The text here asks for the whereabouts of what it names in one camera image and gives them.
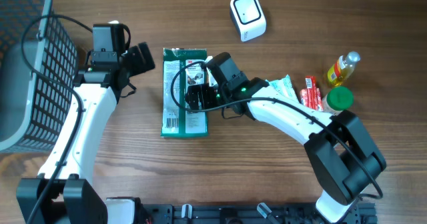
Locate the green white wipes packet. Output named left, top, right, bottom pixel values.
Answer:
left=161, top=48, right=208, bottom=138

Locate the clear teal small packet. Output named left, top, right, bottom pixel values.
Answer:
left=267, top=75, right=299, bottom=103

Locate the small orange white box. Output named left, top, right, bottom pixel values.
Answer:
left=300, top=88, right=324, bottom=111

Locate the green lid jar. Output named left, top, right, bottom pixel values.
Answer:
left=322, top=87, right=354, bottom=115

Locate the yellow dish soap bottle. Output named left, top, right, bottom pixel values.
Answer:
left=326, top=51, right=360, bottom=87

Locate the red stick sachet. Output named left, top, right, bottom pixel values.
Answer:
left=305, top=75, right=318, bottom=111

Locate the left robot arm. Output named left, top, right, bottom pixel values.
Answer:
left=17, top=23, right=155, bottom=223

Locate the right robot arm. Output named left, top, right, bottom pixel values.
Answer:
left=182, top=52, right=386, bottom=223

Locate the white barcode scanner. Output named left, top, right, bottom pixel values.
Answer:
left=230, top=0, right=267, bottom=42

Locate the grey plastic mesh basket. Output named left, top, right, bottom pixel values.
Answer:
left=1, top=0, right=77, bottom=153

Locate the left black camera cable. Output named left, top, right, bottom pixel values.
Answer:
left=20, top=14, right=94, bottom=224

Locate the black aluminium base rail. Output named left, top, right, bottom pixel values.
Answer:
left=106, top=202, right=378, bottom=224

